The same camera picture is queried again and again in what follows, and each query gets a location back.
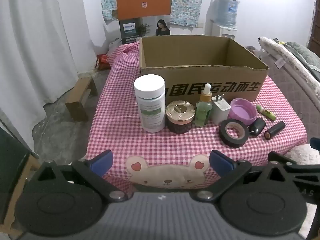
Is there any orange-flapped appliance box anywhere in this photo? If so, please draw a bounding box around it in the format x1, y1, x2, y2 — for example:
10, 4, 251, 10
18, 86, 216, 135
116, 0, 174, 45

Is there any small black case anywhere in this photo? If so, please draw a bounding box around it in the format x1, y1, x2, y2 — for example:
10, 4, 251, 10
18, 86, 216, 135
248, 117, 266, 137

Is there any white pill bottle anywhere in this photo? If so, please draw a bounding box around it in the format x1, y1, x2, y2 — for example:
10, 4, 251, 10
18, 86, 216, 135
134, 74, 167, 133

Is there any black lipstick tube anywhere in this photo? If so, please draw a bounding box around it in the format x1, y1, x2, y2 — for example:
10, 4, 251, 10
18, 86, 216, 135
264, 121, 286, 140

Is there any bed with bedding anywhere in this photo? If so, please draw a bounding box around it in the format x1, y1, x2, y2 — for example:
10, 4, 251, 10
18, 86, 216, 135
258, 37, 320, 143

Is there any grey blanket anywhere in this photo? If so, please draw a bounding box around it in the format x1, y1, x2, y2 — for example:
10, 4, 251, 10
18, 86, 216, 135
285, 41, 320, 80

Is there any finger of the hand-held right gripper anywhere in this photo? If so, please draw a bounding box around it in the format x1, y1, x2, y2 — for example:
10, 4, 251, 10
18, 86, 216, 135
268, 151, 320, 174
309, 137, 320, 153

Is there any patterned wall cloth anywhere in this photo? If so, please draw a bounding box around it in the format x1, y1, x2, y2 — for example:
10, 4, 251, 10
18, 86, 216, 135
100, 0, 212, 27

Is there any green dropper bottle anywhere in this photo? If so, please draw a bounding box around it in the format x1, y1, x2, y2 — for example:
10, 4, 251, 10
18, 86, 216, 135
194, 83, 213, 127

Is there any brown wooden frame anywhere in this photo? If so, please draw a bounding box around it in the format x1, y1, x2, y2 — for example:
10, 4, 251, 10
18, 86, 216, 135
0, 152, 42, 238

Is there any white curtain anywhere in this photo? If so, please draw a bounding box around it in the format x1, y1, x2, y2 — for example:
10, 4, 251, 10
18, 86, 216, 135
0, 0, 103, 153

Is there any blue water jug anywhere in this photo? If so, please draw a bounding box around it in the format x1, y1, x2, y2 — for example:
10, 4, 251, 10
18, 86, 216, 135
216, 0, 240, 27

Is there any gold-lidded cream jar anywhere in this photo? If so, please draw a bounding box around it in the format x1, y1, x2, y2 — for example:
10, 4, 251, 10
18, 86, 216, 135
165, 100, 196, 134

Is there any brown wooden door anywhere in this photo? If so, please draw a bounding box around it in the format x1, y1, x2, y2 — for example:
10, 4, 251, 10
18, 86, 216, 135
309, 5, 320, 52

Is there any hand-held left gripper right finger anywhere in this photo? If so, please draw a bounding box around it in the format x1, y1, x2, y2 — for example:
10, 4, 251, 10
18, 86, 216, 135
195, 149, 293, 202

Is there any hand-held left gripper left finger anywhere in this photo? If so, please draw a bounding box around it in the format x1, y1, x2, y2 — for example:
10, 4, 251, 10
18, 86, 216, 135
31, 149, 128, 203

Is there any large cardboard box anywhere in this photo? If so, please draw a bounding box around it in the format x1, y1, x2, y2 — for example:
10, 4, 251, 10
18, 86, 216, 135
139, 35, 269, 103

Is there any white charger plug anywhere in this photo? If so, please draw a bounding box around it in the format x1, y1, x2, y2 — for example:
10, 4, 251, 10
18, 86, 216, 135
211, 94, 231, 125

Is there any green lip balm tube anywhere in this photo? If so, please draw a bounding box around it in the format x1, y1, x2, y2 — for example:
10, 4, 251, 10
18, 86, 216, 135
256, 104, 277, 121

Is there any pink checked tablecloth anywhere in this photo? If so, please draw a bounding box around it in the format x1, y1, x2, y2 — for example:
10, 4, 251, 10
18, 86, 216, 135
86, 41, 308, 193

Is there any purple round lid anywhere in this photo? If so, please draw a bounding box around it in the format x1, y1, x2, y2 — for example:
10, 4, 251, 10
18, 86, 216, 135
228, 98, 258, 126

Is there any black tape roll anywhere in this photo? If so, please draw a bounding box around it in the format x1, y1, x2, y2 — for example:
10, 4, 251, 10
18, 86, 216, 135
219, 119, 250, 148

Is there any red snack bag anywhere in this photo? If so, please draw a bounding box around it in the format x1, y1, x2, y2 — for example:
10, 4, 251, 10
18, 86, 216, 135
95, 54, 111, 70

